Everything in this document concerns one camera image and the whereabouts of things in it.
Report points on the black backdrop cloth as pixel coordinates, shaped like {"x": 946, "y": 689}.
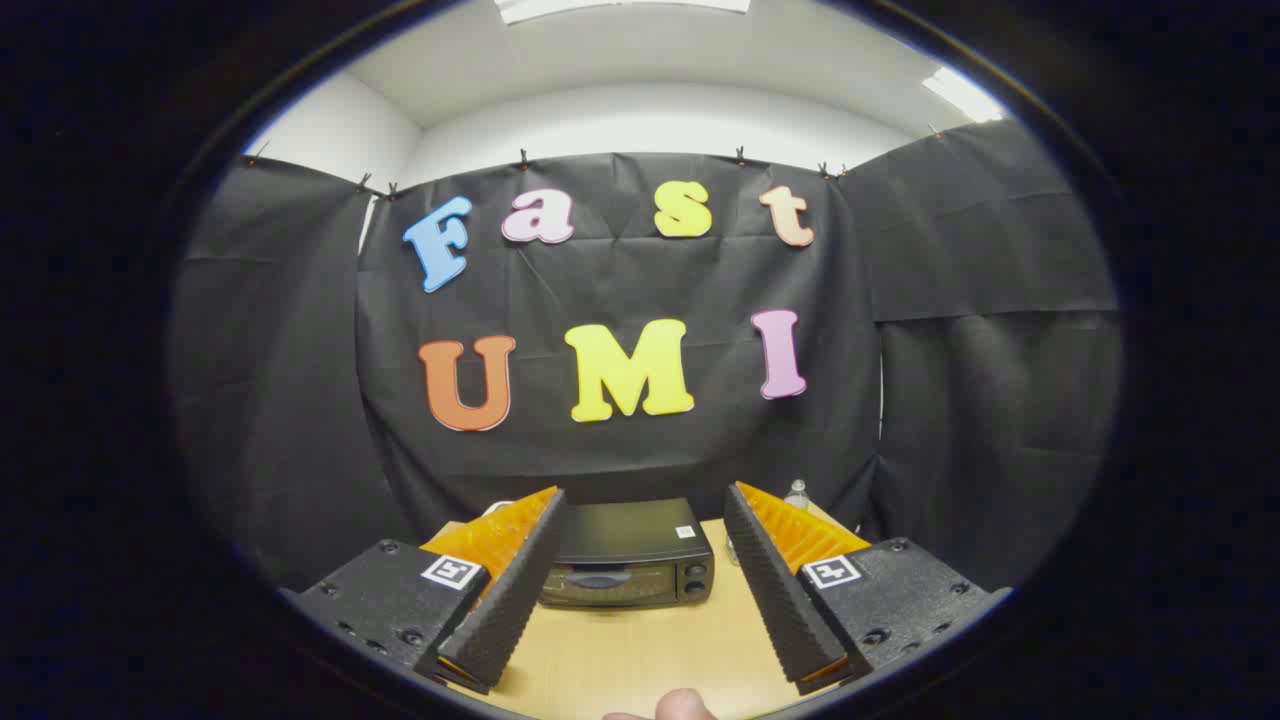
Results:
{"x": 640, "y": 280}

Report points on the black toaster oven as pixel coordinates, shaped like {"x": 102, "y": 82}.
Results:
{"x": 630, "y": 560}

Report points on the green label plastic bottle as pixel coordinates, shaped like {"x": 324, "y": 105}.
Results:
{"x": 797, "y": 496}

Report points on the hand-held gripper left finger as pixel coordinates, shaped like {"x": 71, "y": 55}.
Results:
{"x": 510, "y": 600}

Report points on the ceiling light panel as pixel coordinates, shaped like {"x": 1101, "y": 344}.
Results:
{"x": 962, "y": 95}
{"x": 620, "y": 8}

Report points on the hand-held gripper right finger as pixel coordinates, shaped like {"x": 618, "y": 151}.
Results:
{"x": 775, "y": 600}

